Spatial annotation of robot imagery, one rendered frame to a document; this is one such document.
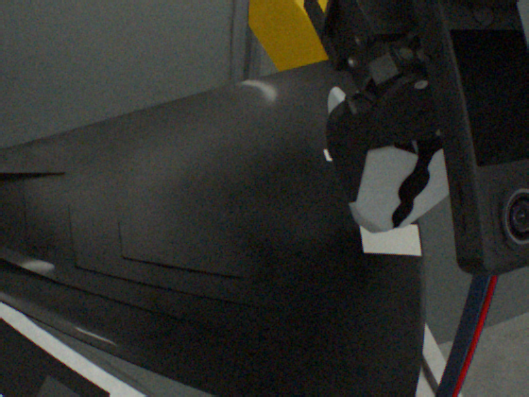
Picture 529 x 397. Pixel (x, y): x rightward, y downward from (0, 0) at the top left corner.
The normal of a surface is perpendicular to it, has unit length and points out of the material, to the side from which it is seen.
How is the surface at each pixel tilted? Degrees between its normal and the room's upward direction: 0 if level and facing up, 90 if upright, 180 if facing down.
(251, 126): 10
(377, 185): 107
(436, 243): 90
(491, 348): 0
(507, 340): 0
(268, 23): 90
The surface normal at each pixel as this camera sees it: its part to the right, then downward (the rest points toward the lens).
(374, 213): 0.29, 0.83
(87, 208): 0.20, -0.70
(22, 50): 0.33, 0.63
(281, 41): -0.94, 0.18
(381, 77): -0.48, -0.30
